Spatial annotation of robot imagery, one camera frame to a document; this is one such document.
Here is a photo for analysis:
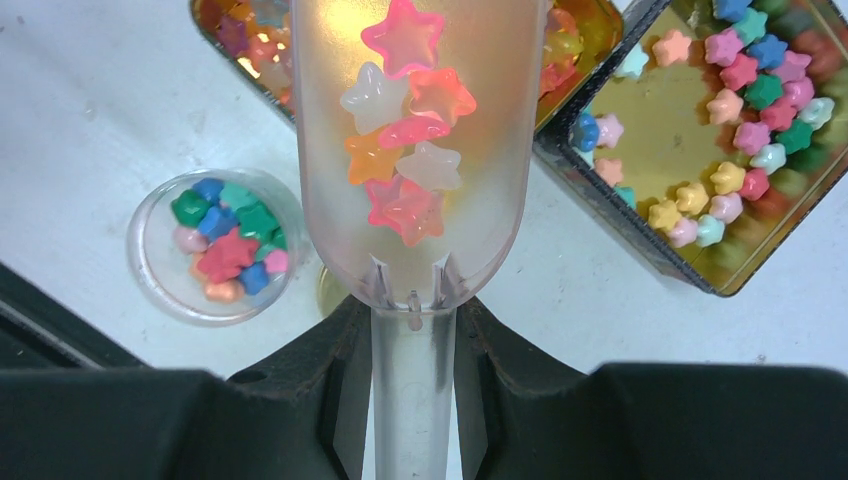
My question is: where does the gold round lid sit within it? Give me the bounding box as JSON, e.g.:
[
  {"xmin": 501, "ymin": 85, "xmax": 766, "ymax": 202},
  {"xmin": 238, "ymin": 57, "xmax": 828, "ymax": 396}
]
[{"xmin": 315, "ymin": 265, "xmax": 349, "ymax": 318}]

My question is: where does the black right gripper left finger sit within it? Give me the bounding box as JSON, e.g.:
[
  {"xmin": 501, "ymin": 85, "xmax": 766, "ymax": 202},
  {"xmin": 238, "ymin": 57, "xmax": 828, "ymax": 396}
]
[{"xmin": 1, "ymin": 297, "xmax": 372, "ymax": 479}]

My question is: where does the clear round plastic container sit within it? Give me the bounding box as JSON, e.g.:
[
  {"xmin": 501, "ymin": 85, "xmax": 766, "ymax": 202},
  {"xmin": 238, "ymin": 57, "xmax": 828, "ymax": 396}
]
[{"xmin": 126, "ymin": 169, "xmax": 309, "ymax": 327}]

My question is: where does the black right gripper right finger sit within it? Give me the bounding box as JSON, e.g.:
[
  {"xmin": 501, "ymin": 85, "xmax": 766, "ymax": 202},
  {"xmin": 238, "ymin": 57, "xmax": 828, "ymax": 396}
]
[{"xmin": 455, "ymin": 300, "xmax": 847, "ymax": 479}]

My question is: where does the clear plastic scoop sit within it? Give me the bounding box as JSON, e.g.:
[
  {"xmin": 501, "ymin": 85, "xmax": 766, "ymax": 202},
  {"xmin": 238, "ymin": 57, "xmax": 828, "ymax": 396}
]
[{"xmin": 292, "ymin": 1, "xmax": 547, "ymax": 479}]

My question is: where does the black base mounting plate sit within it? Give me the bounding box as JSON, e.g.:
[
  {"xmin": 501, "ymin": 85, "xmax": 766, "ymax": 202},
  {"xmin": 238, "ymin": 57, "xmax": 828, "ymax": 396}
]
[{"xmin": 1, "ymin": 265, "xmax": 147, "ymax": 370}]

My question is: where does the tin of pastel star candies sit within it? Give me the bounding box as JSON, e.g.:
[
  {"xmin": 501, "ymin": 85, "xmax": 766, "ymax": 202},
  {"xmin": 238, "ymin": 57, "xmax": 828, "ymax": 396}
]
[{"xmin": 534, "ymin": 1, "xmax": 847, "ymax": 297}]

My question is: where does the tin of translucent star candies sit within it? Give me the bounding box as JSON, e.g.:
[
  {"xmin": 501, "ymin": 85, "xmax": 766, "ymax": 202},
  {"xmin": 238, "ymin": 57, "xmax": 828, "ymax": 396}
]
[{"xmin": 188, "ymin": 1, "xmax": 623, "ymax": 131}]

